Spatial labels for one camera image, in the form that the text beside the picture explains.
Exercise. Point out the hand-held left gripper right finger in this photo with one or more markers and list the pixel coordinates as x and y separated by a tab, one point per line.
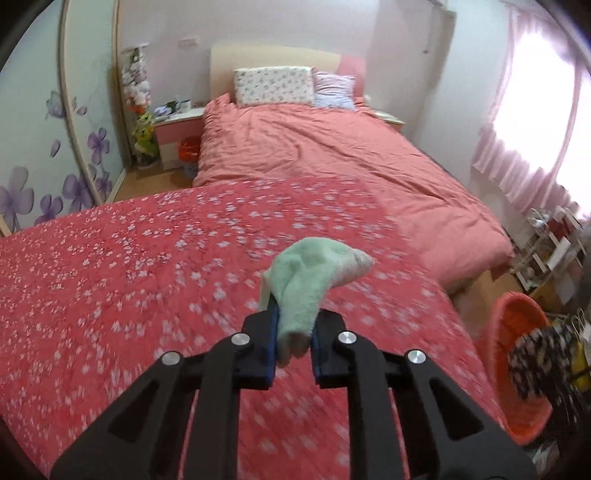
316	357

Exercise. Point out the beige and pink headboard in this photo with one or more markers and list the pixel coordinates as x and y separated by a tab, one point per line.
277	55

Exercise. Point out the orange plastic basket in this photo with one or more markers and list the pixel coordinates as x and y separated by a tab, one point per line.
503	369

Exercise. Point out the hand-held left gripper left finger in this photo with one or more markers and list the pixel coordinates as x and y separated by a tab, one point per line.
273	344

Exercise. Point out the white rack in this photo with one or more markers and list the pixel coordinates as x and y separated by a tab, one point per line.
554	249

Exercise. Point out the yellow plush toy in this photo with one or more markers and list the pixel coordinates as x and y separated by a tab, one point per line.
144	131

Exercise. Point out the pink striped pillow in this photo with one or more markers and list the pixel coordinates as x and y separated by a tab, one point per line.
334	90

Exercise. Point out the light green sock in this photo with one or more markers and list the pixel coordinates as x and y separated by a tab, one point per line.
304	286

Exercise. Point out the small red bin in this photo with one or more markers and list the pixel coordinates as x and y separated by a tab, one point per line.
188	154

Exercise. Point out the black floral cloth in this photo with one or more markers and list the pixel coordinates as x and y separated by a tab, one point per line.
535	360

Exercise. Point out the flower-printed wardrobe door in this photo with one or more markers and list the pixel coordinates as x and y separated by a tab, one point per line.
51	138

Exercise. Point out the white mug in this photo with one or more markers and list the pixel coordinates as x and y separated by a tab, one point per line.
184	106

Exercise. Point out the column of plush toys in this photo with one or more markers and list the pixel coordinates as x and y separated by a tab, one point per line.
136	78

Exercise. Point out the pink curtain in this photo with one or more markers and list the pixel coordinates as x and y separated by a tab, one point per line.
531	115

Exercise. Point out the pink and white nightstand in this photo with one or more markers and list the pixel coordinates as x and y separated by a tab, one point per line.
178	127

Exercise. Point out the beige nightstand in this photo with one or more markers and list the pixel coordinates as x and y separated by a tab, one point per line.
390	119

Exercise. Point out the floral white pillow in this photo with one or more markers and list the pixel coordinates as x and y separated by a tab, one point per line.
272	86

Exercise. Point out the pink duvet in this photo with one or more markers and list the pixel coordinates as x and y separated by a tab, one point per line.
332	152

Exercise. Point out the red floral blanket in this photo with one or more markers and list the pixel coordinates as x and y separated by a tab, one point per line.
138	277

